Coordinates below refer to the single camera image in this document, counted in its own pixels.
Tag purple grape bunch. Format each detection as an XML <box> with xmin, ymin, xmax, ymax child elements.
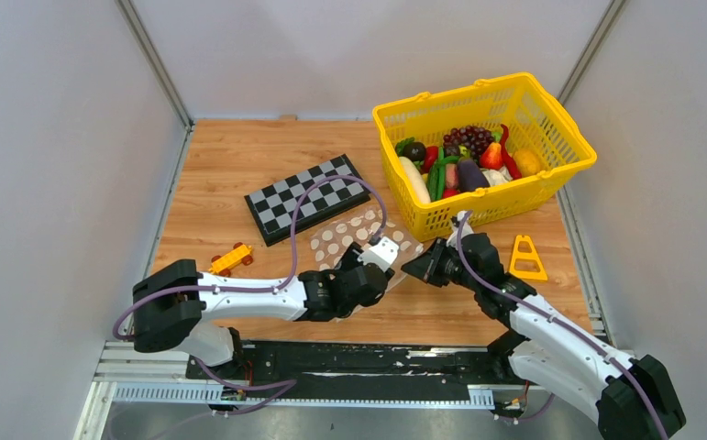
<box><xmin>442</xmin><ymin>125</ymin><xmax>499</xmax><ymax>160</ymax></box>

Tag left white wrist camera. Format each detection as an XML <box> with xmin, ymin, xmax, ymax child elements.
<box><xmin>358</xmin><ymin>236</ymin><xmax>399</xmax><ymax>272</ymax></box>

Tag purple eggplant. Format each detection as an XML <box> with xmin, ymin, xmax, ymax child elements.
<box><xmin>457</xmin><ymin>158</ymin><xmax>491</xmax><ymax>193</ymax></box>

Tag yellow plastic basket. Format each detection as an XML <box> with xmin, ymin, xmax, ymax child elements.
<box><xmin>372</xmin><ymin>72</ymin><xmax>597</xmax><ymax>241</ymax></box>

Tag white radish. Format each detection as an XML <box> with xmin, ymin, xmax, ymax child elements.
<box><xmin>399</xmin><ymin>156</ymin><xmax>431</xmax><ymax>204</ymax></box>

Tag yellow toy car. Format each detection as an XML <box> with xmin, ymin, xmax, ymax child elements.
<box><xmin>208</xmin><ymin>242</ymin><xmax>253</xmax><ymax>277</ymax></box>

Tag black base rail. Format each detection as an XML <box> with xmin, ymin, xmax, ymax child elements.
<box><xmin>212</xmin><ymin>340</ymin><xmax>525</xmax><ymax>402</ymax></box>

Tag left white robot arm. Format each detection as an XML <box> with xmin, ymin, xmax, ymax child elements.
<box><xmin>132</xmin><ymin>237</ymin><xmax>399</xmax><ymax>379</ymax></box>

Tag yellow lemon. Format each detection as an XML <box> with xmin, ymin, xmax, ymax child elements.
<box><xmin>512</xmin><ymin>148</ymin><xmax>543</xmax><ymax>178</ymax></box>

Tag red bell pepper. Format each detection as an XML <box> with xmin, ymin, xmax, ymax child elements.
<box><xmin>421</xmin><ymin>146</ymin><xmax>439</xmax><ymax>174</ymax></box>

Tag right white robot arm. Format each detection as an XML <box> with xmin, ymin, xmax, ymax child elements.
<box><xmin>402</xmin><ymin>233</ymin><xmax>687</xmax><ymax>439</ymax></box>

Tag white garlic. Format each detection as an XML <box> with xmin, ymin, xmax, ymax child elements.
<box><xmin>481</xmin><ymin>169</ymin><xmax>512</xmax><ymax>187</ymax></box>

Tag dark avocado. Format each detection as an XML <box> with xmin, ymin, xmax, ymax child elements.
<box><xmin>401</xmin><ymin>141</ymin><xmax>426</xmax><ymax>162</ymax></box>

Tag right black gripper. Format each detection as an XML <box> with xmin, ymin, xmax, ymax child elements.
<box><xmin>401</xmin><ymin>237</ymin><xmax>480</xmax><ymax>293</ymax></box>

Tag black grey chessboard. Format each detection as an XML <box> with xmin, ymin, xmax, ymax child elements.
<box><xmin>244</xmin><ymin>154</ymin><xmax>370</xmax><ymax>247</ymax></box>

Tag red chili pepper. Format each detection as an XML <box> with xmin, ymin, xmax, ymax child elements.
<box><xmin>499</xmin><ymin>124</ymin><xmax>522</xmax><ymax>180</ymax></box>

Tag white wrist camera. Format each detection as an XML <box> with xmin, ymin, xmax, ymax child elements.
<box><xmin>358</xmin><ymin>236</ymin><xmax>399</xmax><ymax>272</ymax></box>
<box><xmin>447</xmin><ymin>210</ymin><xmax>473</xmax><ymax>250</ymax></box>

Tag clear polka dot zip bag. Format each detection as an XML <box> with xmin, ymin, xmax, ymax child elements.
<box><xmin>309</xmin><ymin>204</ymin><xmax>425</xmax><ymax>293</ymax></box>

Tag yellow triangle frame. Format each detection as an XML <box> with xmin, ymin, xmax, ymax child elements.
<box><xmin>509</xmin><ymin>235</ymin><xmax>548</xmax><ymax>281</ymax></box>

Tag green bean pods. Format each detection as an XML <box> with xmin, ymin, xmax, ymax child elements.
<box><xmin>427</xmin><ymin>149</ymin><xmax>460</xmax><ymax>202</ymax></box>

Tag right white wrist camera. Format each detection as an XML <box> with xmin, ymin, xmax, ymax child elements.
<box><xmin>447</xmin><ymin>210</ymin><xmax>473</xmax><ymax>250</ymax></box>

